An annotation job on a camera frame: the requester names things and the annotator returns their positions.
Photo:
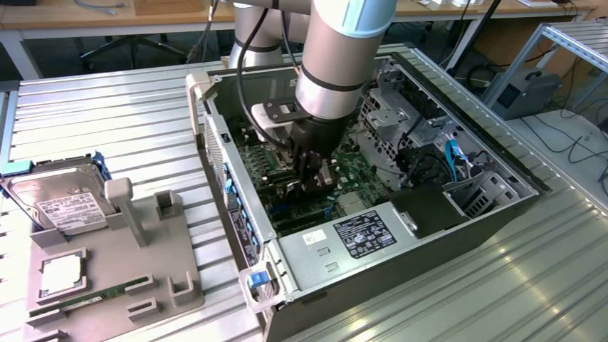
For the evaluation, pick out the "wooden desk with white legs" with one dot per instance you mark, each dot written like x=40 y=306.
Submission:
x=426 y=10

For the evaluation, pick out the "black plastic air shroud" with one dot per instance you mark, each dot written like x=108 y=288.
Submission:
x=426 y=210

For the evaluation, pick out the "black office chair base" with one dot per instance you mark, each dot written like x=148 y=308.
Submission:
x=132 y=42

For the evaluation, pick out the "open grey PC case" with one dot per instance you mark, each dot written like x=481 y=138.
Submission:
x=426 y=256

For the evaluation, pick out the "wooden box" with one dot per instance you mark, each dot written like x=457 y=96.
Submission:
x=165 y=7

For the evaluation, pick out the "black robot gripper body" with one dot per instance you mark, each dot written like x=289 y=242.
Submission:
x=317 y=137

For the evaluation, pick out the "metal disk bay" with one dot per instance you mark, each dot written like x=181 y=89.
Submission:
x=480 y=203

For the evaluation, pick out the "black graphics card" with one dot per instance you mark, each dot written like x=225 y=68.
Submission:
x=284 y=190

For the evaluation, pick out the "grey parts rack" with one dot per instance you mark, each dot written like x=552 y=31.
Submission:
x=118 y=263

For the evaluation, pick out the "green RAM stick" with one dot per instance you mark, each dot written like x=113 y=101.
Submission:
x=94 y=296

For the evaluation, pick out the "aluminium frame table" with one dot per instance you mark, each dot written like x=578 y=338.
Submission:
x=569 y=35

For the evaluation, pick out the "green motherboard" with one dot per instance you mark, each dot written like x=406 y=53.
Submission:
x=360 y=171

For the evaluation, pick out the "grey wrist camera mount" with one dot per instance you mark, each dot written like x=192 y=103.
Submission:
x=265 y=117

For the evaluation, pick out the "metal drive cage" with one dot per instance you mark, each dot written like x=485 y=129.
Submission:
x=384 y=117

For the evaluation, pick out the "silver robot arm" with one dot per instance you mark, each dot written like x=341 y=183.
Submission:
x=332 y=71

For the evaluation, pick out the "silver chipset heatsink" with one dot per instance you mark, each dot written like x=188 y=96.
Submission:
x=353 y=203

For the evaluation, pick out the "grey floor machine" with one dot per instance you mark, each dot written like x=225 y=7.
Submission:
x=532 y=96

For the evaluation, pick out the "black expansion slot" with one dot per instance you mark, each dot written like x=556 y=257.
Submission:
x=304 y=224
x=304 y=213

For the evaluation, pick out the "grey power supply unit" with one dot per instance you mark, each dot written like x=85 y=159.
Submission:
x=304 y=263

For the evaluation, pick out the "long wooden desk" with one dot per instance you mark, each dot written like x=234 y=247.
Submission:
x=46 y=19

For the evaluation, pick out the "silver CPU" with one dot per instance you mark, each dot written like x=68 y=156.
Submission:
x=60 y=274

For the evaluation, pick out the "hard disk with blue carrier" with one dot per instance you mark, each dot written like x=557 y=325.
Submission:
x=52 y=199

